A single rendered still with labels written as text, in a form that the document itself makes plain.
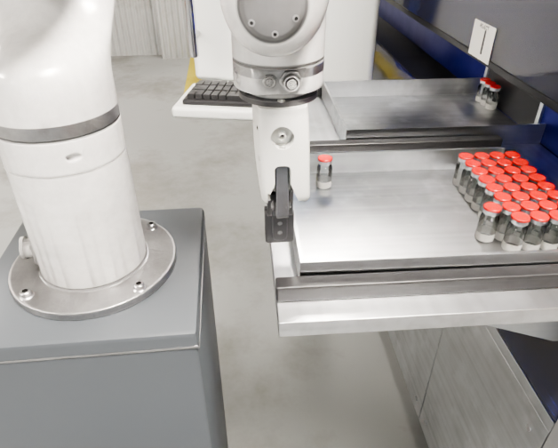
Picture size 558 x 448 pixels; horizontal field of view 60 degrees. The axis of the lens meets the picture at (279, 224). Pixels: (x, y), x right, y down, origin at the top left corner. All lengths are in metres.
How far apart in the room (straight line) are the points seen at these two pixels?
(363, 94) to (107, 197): 0.69
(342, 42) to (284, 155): 0.95
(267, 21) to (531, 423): 0.74
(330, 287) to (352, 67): 0.96
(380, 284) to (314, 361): 1.12
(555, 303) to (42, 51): 0.55
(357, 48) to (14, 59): 1.03
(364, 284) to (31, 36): 0.39
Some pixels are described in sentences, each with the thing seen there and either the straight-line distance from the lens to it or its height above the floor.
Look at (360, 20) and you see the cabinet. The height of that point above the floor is 0.97.
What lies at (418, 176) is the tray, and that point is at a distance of 0.76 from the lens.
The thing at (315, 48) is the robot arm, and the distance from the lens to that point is 0.44.
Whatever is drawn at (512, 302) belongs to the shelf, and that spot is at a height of 0.88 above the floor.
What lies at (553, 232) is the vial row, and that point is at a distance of 0.64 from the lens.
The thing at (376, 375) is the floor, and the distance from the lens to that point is 1.60.
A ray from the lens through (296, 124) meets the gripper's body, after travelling 0.44.
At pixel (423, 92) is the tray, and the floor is 0.89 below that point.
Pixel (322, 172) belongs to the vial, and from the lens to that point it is 0.68.
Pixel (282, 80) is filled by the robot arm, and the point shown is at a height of 1.10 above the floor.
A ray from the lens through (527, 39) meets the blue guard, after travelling 0.85.
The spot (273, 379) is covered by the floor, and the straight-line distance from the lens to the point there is 1.56.
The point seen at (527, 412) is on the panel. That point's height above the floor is 0.56.
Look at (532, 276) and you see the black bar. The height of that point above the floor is 0.90.
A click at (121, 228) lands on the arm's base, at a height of 0.93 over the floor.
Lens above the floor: 1.22
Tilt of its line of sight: 34 degrees down
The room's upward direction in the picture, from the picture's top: straight up
